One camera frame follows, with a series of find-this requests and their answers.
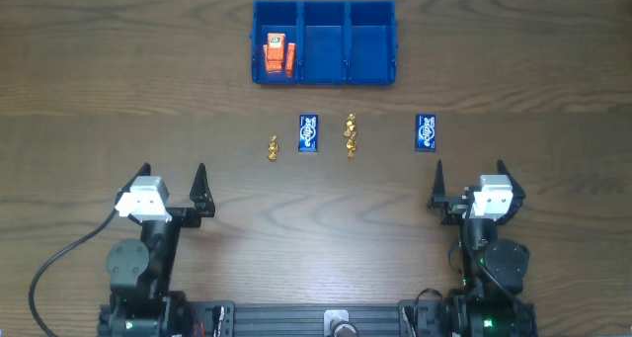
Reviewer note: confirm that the gold candy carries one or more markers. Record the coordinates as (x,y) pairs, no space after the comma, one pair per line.
(351,145)
(351,123)
(272,147)

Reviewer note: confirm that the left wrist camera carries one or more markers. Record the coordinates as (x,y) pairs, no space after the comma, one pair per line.
(144,198)

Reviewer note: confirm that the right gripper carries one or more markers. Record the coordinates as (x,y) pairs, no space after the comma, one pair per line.
(454,212)

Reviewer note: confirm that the blue candy pack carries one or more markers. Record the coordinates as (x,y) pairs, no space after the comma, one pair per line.
(425,133)
(308,133)

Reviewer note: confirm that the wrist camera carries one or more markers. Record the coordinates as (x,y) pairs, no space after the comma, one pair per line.
(491,196)
(144,198)

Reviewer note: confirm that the mounting rail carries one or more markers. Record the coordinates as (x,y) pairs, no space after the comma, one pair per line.
(286,319)

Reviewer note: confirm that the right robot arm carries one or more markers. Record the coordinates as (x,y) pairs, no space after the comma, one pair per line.
(503,268)

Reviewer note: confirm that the orange candy box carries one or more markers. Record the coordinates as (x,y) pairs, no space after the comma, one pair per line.
(275,50)
(290,59)

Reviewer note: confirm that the blue tray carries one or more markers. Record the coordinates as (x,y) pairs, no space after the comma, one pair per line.
(323,55)

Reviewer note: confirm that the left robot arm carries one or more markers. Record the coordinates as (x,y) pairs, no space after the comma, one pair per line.
(158,258)

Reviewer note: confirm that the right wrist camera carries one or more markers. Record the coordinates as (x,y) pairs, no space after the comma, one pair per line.
(491,196)

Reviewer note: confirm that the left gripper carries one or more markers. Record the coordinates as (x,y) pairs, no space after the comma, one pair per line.
(185,217)

